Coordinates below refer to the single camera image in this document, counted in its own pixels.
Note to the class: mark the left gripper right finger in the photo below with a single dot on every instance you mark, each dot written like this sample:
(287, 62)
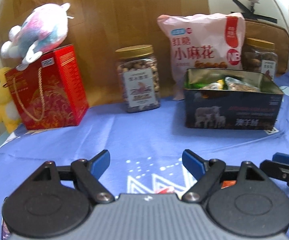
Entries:
(255, 207)

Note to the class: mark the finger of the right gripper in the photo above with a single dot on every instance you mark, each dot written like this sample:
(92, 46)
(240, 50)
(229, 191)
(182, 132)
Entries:
(277, 168)

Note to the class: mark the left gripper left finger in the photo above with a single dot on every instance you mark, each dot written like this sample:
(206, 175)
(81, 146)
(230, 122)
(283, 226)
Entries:
(55, 200)

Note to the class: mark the orange red snack packet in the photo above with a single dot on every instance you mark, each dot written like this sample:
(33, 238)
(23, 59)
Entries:
(228, 183)

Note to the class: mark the dark sheep tin box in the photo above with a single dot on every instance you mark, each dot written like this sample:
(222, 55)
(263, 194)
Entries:
(226, 109)

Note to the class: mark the yellow duck plush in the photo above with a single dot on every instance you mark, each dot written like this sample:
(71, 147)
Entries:
(9, 115)

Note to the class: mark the blue patterned tablecloth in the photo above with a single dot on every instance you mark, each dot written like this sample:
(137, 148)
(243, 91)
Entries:
(145, 147)

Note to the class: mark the yellow clear snack packet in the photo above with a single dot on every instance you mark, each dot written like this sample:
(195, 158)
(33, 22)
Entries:
(229, 83)

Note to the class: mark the red gift box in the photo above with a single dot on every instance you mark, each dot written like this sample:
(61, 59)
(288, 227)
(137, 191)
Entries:
(49, 93)

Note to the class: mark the walnut jar gold lid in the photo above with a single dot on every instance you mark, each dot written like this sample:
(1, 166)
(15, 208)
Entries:
(259, 56)

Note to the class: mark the brown seat cushion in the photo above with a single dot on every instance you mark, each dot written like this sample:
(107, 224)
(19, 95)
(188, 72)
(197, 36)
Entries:
(272, 33)

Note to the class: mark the pink snack bag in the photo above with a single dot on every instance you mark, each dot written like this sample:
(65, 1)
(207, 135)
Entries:
(203, 41)

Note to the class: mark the nut jar gold lid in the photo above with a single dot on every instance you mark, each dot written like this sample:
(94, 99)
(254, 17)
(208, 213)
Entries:
(138, 77)

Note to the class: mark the pink blue plush toy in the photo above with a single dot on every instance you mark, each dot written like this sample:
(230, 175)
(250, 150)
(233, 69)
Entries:
(42, 31)

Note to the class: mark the wooden board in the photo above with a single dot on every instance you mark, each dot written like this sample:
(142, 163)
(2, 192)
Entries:
(98, 27)

